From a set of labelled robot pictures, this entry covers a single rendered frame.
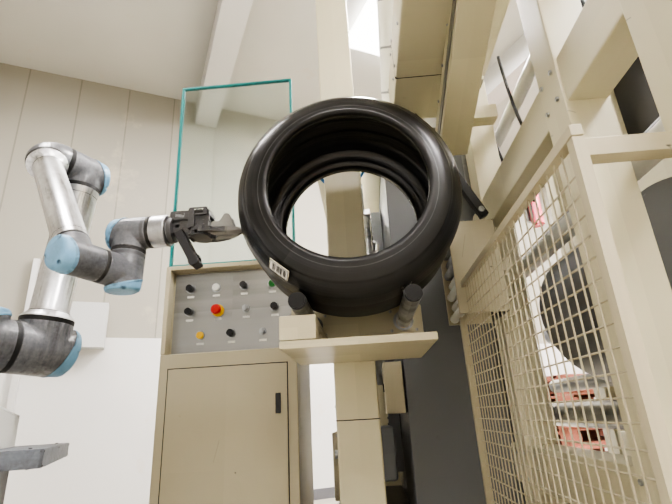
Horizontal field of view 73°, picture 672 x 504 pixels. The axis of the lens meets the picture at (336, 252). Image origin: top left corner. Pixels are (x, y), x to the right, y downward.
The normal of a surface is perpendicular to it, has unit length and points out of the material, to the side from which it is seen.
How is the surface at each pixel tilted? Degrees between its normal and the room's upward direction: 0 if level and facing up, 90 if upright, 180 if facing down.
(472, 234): 90
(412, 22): 180
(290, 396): 90
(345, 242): 90
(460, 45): 162
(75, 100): 90
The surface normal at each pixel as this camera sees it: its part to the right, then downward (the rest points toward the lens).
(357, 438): -0.07, -0.33
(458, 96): 0.03, 0.79
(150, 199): 0.39, -0.33
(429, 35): 0.05, 0.94
